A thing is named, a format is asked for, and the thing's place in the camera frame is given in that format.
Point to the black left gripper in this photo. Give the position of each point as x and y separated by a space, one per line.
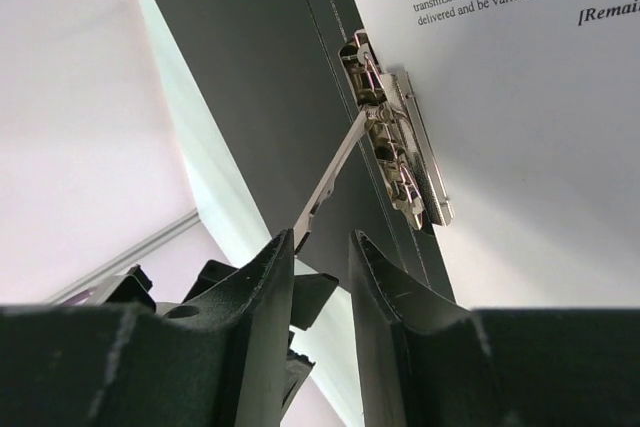
172 285

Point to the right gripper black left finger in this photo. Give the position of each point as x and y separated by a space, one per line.
215 360

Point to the red and black file folder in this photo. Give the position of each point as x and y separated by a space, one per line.
270 75

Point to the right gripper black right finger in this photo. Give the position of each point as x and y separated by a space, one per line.
423 360

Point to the printed text paper sheet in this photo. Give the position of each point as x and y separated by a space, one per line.
532 111

